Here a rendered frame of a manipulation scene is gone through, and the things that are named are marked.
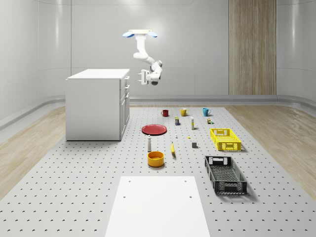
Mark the white board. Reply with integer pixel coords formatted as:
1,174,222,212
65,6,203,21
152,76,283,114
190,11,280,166
104,175,211,237

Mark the white cabinet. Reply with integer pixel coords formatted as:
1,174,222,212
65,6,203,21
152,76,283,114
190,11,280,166
65,69,131,142

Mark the yellow bowl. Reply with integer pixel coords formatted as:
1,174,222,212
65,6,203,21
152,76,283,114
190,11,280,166
147,151,165,167

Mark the red plate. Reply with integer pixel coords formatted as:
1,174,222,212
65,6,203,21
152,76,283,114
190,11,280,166
141,124,168,136

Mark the yellow basket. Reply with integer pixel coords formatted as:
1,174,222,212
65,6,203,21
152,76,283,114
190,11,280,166
210,127,242,152

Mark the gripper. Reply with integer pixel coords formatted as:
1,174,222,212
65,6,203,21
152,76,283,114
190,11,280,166
137,69,149,86

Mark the dark grey basket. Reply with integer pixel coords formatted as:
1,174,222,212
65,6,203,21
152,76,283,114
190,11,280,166
204,156,248,196

